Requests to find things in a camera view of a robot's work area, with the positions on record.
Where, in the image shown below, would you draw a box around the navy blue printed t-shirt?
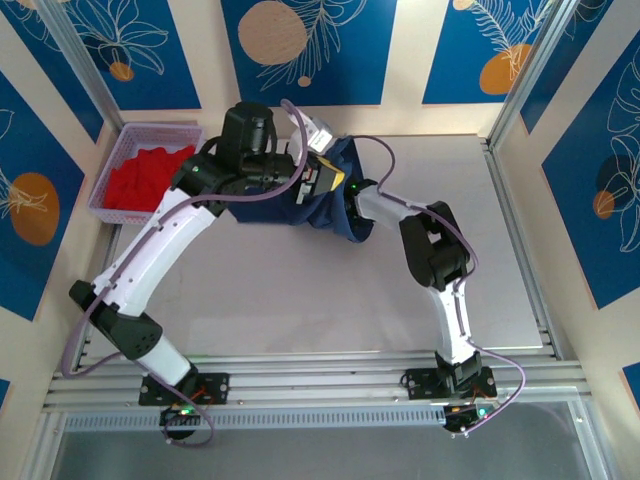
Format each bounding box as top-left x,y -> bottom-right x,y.
227,135 -> 377,245

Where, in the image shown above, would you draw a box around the lavender plastic basket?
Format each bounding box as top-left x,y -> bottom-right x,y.
87,122 -> 207,227

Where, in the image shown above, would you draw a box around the red cloth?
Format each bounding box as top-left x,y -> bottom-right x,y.
103,143 -> 197,214

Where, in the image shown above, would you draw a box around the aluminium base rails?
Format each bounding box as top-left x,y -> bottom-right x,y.
42,349 -> 594,416

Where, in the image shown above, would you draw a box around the black right controller board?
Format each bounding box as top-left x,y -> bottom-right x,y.
442,402 -> 501,437

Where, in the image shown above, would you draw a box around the black controller board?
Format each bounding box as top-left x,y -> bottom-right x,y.
158,403 -> 202,444
442,402 -> 501,437

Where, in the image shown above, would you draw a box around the grey metal panel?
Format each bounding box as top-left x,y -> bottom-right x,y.
49,399 -> 606,480

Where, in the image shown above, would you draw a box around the black left controller board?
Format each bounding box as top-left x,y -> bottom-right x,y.
158,403 -> 202,444

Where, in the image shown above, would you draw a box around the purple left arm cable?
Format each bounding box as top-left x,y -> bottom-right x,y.
62,98 -> 309,449

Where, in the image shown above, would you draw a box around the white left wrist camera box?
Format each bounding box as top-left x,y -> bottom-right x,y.
303,115 -> 335,155

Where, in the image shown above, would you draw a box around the blue floral wall panel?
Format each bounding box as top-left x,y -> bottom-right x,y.
220,0 -> 400,109
59,0 -> 203,112
0,0 -> 105,145
421,0 -> 561,106
541,29 -> 640,310
519,0 -> 640,135
0,69 -> 87,322

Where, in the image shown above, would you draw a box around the aluminium side rail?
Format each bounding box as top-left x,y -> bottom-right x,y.
69,224 -> 121,374
482,139 -> 566,361

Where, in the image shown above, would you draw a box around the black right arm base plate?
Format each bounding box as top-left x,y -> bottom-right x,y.
401,367 -> 497,401

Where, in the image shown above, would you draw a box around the aluminium frame post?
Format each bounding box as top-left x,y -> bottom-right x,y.
34,0 -> 126,134
485,0 -> 589,151

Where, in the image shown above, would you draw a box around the slotted grey cable duct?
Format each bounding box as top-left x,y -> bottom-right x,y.
63,405 -> 449,432

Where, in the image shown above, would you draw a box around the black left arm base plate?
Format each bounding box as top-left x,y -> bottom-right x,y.
138,372 -> 231,407

